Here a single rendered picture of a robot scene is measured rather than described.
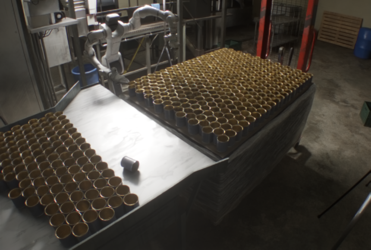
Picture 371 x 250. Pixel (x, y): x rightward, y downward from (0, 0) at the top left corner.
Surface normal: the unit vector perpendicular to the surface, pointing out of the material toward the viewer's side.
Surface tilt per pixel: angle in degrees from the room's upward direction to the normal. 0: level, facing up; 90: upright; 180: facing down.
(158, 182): 0
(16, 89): 90
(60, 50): 90
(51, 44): 90
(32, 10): 90
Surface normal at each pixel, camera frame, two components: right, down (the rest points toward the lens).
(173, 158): 0.00, -0.86
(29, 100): 0.69, 0.37
